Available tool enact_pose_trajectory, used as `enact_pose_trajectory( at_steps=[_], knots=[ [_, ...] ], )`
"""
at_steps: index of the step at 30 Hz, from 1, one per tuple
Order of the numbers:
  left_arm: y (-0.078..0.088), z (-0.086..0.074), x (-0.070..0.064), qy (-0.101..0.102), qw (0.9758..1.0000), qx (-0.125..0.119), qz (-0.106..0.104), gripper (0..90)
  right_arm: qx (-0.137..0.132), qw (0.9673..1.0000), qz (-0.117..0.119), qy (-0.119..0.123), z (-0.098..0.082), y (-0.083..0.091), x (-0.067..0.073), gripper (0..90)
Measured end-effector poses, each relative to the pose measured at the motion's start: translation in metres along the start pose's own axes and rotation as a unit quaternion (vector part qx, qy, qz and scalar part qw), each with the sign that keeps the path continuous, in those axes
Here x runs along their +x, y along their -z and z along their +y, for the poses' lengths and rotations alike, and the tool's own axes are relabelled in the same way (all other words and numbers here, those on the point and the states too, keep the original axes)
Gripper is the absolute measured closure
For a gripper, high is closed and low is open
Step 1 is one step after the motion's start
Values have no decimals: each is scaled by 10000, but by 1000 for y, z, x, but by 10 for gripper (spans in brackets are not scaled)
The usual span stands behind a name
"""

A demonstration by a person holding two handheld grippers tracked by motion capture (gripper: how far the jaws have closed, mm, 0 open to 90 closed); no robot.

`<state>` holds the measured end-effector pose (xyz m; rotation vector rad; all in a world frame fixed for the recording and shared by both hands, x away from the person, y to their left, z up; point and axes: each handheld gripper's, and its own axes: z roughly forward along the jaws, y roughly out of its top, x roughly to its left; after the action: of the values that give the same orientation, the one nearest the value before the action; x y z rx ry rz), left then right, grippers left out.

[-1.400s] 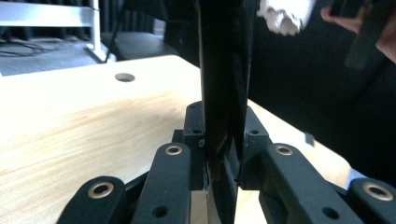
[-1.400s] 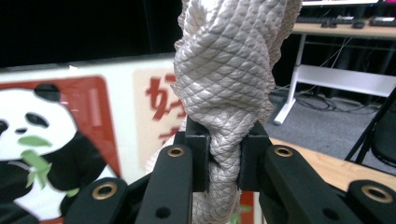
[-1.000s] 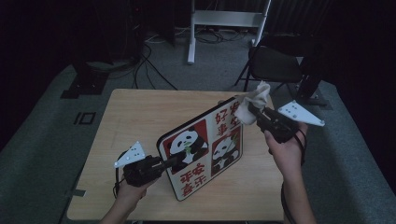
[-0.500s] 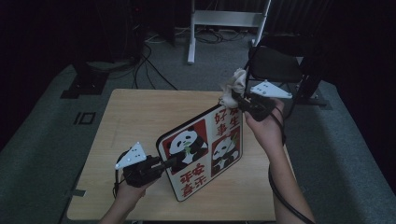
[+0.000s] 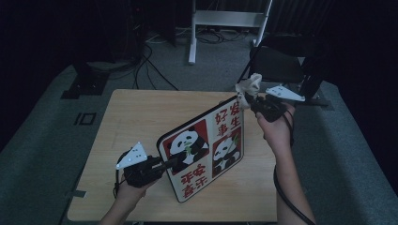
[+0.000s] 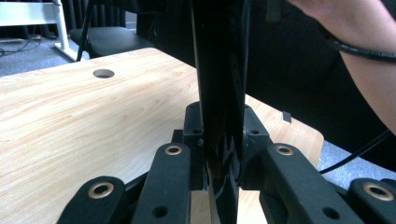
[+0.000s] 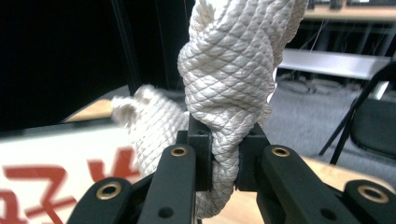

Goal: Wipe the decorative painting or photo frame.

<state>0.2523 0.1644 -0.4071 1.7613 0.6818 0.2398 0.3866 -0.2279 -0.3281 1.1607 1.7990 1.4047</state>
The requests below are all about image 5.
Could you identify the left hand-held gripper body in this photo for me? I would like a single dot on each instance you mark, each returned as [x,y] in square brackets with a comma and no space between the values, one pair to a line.
[142,172]

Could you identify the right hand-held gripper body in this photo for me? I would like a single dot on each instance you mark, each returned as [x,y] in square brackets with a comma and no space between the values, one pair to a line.
[270,109]

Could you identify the grey cloth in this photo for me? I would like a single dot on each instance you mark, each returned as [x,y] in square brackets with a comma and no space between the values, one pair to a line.
[250,86]

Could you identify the panda picture board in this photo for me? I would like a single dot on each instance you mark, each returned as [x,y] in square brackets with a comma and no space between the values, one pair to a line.
[200,175]

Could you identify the person's left hand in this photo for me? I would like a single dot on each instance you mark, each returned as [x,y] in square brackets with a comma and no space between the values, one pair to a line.
[130,193]

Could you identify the person's right hand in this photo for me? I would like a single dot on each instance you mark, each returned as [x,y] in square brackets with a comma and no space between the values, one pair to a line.
[278,134]

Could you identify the black folding chair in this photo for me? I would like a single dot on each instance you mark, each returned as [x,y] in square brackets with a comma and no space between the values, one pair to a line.
[275,64]

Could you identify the black metal stand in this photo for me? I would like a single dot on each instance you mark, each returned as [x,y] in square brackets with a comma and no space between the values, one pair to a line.
[311,84]

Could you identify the grey tape piece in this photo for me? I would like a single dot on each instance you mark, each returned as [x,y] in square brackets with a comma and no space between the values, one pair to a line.
[78,193]

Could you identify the white metal desk frame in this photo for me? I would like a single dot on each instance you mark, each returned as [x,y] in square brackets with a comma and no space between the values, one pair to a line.
[225,18]

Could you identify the black stand with base plate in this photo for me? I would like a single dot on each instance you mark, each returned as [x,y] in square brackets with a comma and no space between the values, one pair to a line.
[87,82]

